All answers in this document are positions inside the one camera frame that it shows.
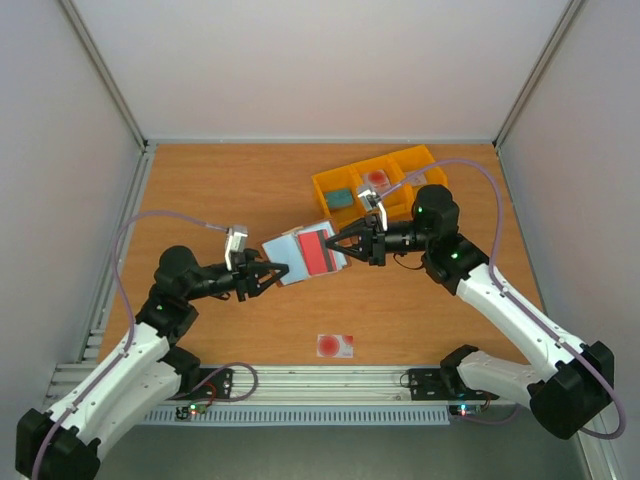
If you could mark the aluminium front rail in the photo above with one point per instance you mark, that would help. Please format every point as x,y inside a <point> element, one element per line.
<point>289,384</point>

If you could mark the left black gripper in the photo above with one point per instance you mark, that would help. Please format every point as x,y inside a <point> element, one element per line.
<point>244,278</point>

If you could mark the grey white card stack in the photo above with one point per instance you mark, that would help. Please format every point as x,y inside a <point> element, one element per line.
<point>416,179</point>

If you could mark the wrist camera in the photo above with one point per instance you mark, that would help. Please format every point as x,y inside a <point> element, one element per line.
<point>236,238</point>
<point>373,204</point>

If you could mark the brown leather card holder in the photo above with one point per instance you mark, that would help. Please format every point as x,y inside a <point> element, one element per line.
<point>285,249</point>

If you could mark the grey slotted cable duct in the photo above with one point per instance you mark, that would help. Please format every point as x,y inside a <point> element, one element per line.
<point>273,416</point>

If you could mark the teal card stack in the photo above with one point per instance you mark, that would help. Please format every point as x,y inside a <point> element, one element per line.
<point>339,199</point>

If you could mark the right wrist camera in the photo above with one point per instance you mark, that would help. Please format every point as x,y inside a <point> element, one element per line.
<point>373,204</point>

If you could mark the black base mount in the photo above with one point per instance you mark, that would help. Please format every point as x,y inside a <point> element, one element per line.
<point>430,384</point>
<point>218,386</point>

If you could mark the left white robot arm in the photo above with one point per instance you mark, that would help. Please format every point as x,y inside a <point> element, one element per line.
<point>72,438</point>

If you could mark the right circuit board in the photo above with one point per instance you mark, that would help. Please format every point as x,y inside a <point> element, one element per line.
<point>465,410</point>

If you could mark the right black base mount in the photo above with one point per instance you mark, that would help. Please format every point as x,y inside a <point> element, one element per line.
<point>430,384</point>

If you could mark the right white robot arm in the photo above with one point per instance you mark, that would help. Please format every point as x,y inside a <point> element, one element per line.
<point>565,382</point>

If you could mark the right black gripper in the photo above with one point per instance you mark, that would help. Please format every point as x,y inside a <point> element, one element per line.
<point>376,241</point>

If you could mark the left circuit board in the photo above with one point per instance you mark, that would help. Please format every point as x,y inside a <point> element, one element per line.
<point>192,411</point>

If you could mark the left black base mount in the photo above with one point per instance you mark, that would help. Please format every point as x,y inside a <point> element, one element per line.
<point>218,386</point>

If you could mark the yellow three-compartment bin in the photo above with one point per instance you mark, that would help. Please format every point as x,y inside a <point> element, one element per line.
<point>392,176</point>

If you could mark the red circle card stack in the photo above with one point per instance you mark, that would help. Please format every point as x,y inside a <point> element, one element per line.
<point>377,180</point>

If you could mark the circuit board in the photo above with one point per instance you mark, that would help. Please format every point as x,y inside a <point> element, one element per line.
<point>192,411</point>
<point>465,410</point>

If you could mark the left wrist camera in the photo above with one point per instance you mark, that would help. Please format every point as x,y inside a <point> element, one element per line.
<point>236,238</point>

